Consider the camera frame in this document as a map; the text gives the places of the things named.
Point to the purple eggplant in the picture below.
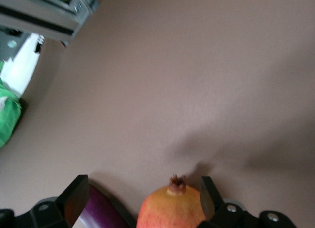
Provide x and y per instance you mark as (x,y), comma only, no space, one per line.
(103,213)

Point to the red pomegranate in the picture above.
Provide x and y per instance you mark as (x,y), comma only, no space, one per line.
(169,208)

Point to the aluminium profile post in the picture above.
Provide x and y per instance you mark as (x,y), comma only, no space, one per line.
(37,16)

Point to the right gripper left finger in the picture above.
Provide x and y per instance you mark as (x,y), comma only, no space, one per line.
(78,188)

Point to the brown table cover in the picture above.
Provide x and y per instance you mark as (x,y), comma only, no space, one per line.
(172,90)

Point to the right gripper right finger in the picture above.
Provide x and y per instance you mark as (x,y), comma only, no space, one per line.
(209,191)

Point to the green cloth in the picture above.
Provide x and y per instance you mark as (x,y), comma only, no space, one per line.
(7,119)

